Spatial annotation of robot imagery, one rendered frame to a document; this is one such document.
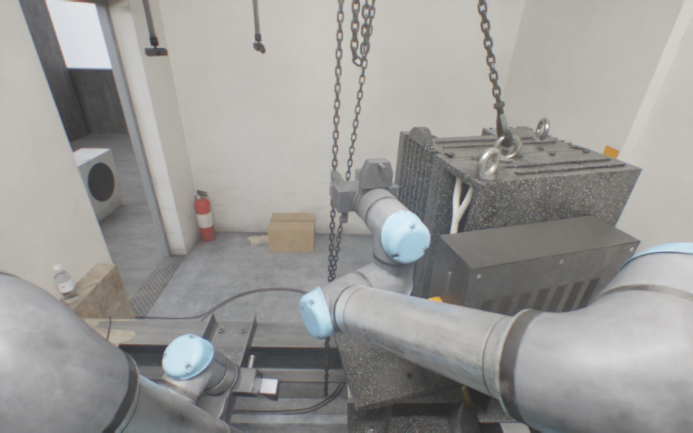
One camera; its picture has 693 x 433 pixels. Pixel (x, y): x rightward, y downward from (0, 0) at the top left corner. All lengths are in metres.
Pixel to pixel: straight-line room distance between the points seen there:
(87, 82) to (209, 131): 5.00
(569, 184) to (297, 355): 1.34
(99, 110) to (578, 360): 8.16
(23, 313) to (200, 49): 3.02
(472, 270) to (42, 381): 0.64
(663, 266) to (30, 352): 0.50
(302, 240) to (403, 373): 2.18
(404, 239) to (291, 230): 2.70
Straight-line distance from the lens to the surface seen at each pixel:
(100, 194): 4.49
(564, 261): 0.89
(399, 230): 0.53
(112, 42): 3.01
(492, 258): 0.77
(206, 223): 3.54
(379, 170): 0.64
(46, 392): 0.34
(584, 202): 1.05
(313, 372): 1.84
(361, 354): 1.29
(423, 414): 1.46
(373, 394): 1.20
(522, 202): 0.90
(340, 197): 0.67
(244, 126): 3.28
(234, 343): 1.67
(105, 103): 8.11
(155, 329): 1.86
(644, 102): 2.16
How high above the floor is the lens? 1.89
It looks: 29 degrees down
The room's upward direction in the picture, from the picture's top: 2 degrees clockwise
